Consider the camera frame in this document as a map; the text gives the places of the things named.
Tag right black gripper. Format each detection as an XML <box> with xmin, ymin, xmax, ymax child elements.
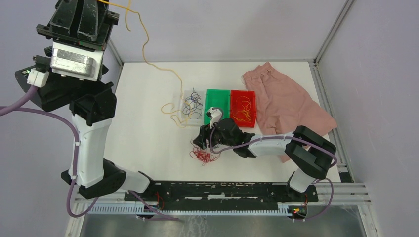
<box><xmin>193</xmin><ymin>118</ymin><xmax>235</xmax><ymax>150</ymax></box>

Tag coloured cable pile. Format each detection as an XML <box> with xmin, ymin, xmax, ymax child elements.
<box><xmin>190</xmin><ymin>140</ymin><xmax>221</xmax><ymax>167</ymax></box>

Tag dark blue cables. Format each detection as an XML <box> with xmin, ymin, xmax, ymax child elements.
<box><xmin>182</xmin><ymin>87</ymin><xmax>204</xmax><ymax>120</ymax></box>

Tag long yellow cable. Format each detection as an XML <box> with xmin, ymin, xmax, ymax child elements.
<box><xmin>96</xmin><ymin>0</ymin><xmax>196</xmax><ymax>129</ymax></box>

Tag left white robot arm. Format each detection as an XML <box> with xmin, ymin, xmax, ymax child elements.
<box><xmin>15</xmin><ymin>0</ymin><xmax>156</xmax><ymax>201</ymax></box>

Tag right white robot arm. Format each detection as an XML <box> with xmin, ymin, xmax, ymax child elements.
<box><xmin>192</xmin><ymin>118</ymin><xmax>337</xmax><ymax>201</ymax></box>

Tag clear plastic bin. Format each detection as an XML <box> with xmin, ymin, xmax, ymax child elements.
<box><xmin>178</xmin><ymin>88</ymin><xmax>206</xmax><ymax>126</ymax></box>

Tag green plastic bin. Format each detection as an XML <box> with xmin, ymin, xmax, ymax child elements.
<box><xmin>204</xmin><ymin>89</ymin><xmax>231</xmax><ymax>125</ymax></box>

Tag red plastic bin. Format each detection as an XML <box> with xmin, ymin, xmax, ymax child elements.
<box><xmin>230</xmin><ymin>90</ymin><xmax>256</xmax><ymax>128</ymax></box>

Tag pink cloth shorts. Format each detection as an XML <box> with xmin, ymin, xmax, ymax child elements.
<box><xmin>241</xmin><ymin>62</ymin><xmax>338</xmax><ymax>163</ymax></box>

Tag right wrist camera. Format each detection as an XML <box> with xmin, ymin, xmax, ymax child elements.
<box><xmin>206</xmin><ymin>107</ymin><xmax>224</xmax><ymax>129</ymax></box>

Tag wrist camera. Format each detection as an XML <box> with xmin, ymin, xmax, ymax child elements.
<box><xmin>50</xmin><ymin>42</ymin><xmax>104</xmax><ymax>81</ymax></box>
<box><xmin>206</xmin><ymin>107</ymin><xmax>224</xmax><ymax>129</ymax></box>

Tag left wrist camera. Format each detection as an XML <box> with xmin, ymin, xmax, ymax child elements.
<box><xmin>50</xmin><ymin>42</ymin><xmax>104</xmax><ymax>81</ymax></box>

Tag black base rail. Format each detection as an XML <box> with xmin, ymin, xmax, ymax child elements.
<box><xmin>139</xmin><ymin>181</ymin><xmax>319</xmax><ymax>211</ymax></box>

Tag white slotted cable duct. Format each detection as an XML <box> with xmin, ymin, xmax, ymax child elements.
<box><xmin>85</xmin><ymin>203</ymin><xmax>308</xmax><ymax>217</ymax></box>

